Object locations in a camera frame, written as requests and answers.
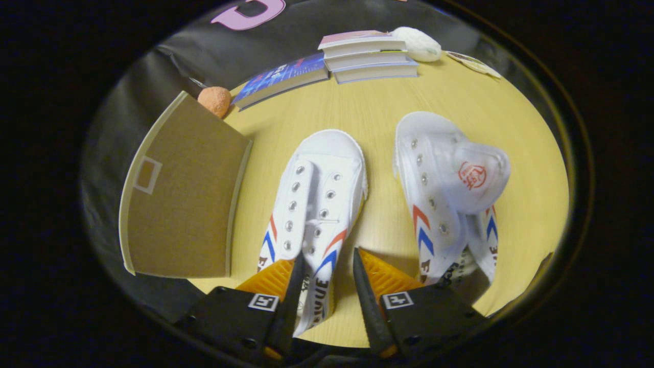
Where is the white cover book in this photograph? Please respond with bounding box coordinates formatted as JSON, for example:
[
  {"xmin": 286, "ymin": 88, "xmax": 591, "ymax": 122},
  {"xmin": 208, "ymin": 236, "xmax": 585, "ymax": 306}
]
[{"xmin": 324, "ymin": 50, "xmax": 418, "ymax": 72}]

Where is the pink cover book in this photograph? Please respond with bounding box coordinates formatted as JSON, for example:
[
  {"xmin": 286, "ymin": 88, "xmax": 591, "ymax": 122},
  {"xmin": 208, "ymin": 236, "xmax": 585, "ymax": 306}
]
[{"xmin": 318, "ymin": 30, "xmax": 408, "ymax": 59}]

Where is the beige fabric storage box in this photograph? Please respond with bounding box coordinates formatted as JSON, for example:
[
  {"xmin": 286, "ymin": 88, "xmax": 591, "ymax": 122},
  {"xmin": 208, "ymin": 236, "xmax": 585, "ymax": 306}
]
[{"xmin": 119, "ymin": 91, "xmax": 253, "ymax": 279}]

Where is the white plush lump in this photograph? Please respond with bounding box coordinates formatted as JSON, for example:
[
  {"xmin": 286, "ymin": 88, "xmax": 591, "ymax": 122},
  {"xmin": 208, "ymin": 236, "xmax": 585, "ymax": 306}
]
[{"xmin": 391, "ymin": 27, "xmax": 442, "ymax": 63}]

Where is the pale blue cover book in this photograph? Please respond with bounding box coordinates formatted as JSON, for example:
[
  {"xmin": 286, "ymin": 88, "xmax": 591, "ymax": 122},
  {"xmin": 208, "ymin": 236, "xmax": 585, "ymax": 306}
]
[{"xmin": 332, "ymin": 61, "xmax": 419, "ymax": 85}]

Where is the black backdrop cloth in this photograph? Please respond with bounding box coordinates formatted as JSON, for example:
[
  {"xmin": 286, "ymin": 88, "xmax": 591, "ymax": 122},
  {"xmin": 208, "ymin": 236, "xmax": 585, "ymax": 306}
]
[{"xmin": 82, "ymin": 0, "xmax": 517, "ymax": 325}]

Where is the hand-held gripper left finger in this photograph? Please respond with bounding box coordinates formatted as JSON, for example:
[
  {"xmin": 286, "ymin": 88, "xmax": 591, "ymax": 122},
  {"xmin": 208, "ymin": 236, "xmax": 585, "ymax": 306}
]
[{"xmin": 175, "ymin": 252, "xmax": 307, "ymax": 362}]

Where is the pink textured ball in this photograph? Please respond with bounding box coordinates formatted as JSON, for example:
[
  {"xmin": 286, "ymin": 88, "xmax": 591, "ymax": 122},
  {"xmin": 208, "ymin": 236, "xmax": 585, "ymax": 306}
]
[{"xmin": 197, "ymin": 86, "xmax": 232, "ymax": 119}]

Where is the white canvas shoe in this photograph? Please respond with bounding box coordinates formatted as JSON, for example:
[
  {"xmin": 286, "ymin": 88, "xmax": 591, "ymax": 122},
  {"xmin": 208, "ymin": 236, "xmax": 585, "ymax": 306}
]
[
  {"xmin": 392, "ymin": 111, "xmax": 511, "ymax": 287},
  {"xmin": 257, "ymin": 129, "xmax": 368, "ymax": 338}
]

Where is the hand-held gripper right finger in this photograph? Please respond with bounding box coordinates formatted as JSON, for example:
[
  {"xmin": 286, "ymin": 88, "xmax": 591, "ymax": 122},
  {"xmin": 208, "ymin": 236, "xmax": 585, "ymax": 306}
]
[{"xmin": 353, "ymin": 248, "xmax": 488, "ymax": 358}]

